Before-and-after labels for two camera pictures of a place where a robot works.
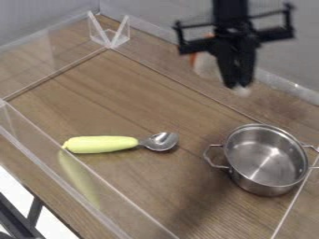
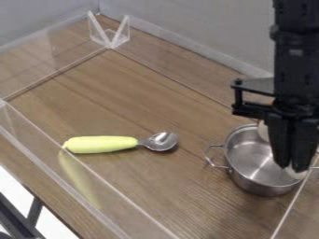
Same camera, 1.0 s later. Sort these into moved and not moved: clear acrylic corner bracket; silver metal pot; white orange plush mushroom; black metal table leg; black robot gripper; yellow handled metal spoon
Moved: black robot gripper; white orange plush mushroom
Not moved: yellow handled metal spoon; black metal table leg; clear acrylic corner bracket; silver metal pot
